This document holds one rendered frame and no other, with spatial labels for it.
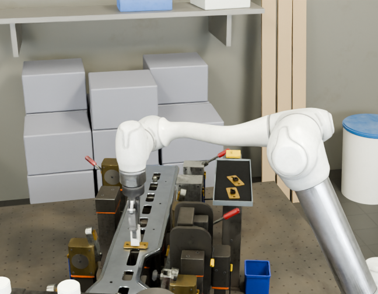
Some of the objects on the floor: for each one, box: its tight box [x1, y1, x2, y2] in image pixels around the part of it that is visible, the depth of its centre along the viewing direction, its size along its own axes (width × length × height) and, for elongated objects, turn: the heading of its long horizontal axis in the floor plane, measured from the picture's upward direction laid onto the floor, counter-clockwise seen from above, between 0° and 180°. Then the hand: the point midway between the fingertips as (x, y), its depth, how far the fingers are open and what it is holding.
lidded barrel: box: [341, 114, 378, 205], centre depth 458 cm, size 47×47×58 cm
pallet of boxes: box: [22, 53, 224, 204], centre depth 396 cm, size 120×77×114 cm, turn 102°
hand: (135, 234), depth 209 cm, fingers closed, pressing on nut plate
